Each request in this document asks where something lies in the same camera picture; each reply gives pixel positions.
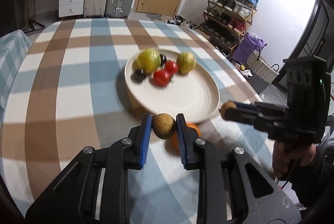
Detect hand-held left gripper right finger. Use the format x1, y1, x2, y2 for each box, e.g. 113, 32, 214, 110
176, 113, 301, 224

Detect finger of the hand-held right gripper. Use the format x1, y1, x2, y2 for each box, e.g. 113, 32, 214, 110
233, 101, 264, 110
224, 107, 262, 127

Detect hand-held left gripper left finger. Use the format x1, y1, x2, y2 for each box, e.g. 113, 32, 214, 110
25, 112, 153, 224

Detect orange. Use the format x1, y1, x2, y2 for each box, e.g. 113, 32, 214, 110
171, 122, 201, 150

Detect small brown round fruit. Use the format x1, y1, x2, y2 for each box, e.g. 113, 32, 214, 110
220, 101, 237, 120
152, 113, 176, 140

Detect large cream plate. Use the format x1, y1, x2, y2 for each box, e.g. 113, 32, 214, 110
124, 49, 220, 123

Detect red tomato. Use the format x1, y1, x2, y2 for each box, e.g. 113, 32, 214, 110
164, 61, 179, 75
153, 70, 172, 87

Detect wrinkled green guava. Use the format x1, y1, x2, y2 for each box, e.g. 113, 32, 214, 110
177, 51, 197, 75

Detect large smooth green guava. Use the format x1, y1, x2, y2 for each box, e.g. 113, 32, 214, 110
132, 48, 162, 75

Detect person's right forearm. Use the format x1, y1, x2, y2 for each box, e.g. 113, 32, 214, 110
283, 144, 334, 210

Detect person's right hand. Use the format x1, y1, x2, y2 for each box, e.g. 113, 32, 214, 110
272, 140, 317, 181

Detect dark round basket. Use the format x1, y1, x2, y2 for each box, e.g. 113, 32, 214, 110
236, 63, 254, 78

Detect woven basket bag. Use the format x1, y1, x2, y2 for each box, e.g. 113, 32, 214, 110
246, 47, 280, 93

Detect purple bag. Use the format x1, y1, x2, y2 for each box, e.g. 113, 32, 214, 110
233, 32, 267, 66

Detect wooden shoe rack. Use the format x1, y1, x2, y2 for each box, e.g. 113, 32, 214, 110
199, 0, 258, 57

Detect rows of assorted shoes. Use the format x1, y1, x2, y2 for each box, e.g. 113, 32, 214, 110
201, 0, 259, 52

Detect pile of loose shoes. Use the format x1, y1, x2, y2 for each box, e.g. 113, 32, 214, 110
165, 15, 199, 30

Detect grey door mat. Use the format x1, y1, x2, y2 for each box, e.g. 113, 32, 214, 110
145, 13, 171, 22

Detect pale blue checked tablecloth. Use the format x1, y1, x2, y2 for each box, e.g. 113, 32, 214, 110
0, 30, 33, 110

